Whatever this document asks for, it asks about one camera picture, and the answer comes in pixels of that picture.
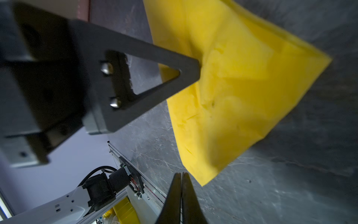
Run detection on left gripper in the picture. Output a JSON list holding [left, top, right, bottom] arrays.
[[1, 1, 88, 168]]

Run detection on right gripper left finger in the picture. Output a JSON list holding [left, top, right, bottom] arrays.
[[156, 173, 182, 224]]

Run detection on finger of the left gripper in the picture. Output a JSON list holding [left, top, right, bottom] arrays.
[[68, 20, 200, 134]]

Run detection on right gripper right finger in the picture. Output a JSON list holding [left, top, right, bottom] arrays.
[[182, 172, 208, 224]]

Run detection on yellow paper napkin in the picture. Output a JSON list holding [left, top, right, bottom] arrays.
[[144, 1, 332, 186]]

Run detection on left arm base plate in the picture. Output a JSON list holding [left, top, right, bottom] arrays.
[[119, 156, 145, 198]]

